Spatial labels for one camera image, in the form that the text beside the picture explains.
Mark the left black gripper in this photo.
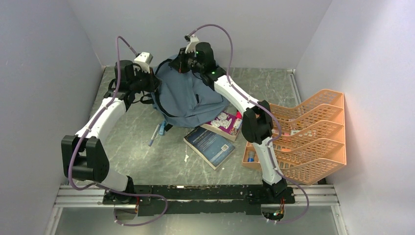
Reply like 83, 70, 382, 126
130, 65, 162, 93

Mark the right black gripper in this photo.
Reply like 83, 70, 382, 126
168, 47, 203, 74

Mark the blue-grey backpack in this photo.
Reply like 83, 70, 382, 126
140, 54, 229, 131

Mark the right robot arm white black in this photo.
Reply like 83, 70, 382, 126
169, 42, 287, 204

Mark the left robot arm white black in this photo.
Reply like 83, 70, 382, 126
61, 59, 160, 204

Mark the blue pen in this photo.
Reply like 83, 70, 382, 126
148, 123, 161, 146

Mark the purple illustrated book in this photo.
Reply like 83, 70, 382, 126
201, 112, 242, 141

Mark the dark blue book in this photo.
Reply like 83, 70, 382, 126
184, 127, 235, 170

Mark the blue-capped item in organizer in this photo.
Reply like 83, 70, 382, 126
247, 151, 256, 162

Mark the orange plastic desk organizer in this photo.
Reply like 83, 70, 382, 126
242, 89, 347, 186

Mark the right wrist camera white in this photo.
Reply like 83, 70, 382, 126
184, 34, 200, 54

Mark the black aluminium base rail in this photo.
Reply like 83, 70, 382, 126
54, 185, 340, 216

